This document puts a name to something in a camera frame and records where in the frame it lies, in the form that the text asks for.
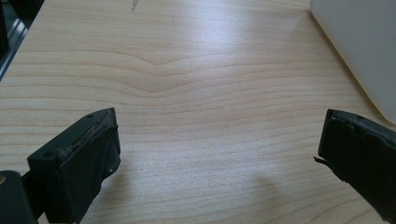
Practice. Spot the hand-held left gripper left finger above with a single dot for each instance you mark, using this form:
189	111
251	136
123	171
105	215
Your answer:
74	168

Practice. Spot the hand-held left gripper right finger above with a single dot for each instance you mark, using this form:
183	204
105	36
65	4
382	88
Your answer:
361	155

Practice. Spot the white flat board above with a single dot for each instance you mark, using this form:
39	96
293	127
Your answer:
364	46

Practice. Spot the dark metal frame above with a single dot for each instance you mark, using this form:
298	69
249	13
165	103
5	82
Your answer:
12	28

